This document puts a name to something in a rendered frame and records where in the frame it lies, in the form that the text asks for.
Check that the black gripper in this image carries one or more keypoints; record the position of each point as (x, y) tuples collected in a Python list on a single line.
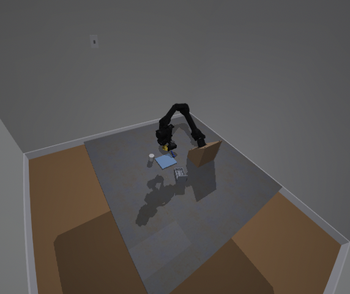
[(171, 145)]

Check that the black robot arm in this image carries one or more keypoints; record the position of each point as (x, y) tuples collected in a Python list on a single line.
[(166, 130)]

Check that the light blue square mat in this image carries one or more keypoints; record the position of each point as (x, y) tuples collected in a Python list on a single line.
[(165, 160)]

